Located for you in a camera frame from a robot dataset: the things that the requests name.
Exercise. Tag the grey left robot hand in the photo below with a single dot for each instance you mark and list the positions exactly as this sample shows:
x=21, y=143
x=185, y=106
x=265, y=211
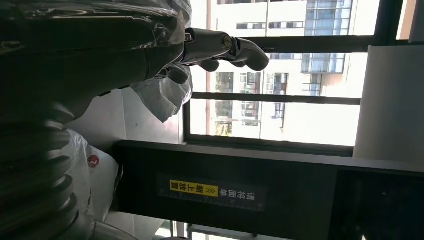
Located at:
x=82, y=56

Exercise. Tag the grey poly mailer parcel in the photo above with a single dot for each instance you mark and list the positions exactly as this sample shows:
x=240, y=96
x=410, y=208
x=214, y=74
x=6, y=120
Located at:
x=159, y=96

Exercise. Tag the black inbound scanner machine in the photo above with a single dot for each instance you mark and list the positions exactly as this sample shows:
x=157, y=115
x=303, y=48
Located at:
x=281, y=185

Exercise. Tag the black yellow instruction label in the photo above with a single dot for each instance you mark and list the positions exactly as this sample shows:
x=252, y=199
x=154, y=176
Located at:
x=212, y=192

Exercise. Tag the pale building outside window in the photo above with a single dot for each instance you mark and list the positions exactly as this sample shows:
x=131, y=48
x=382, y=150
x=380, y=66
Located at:
x=291, y=20

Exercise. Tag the dark window frame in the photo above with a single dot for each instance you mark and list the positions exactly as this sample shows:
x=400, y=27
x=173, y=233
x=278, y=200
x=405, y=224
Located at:
x=298, y=44

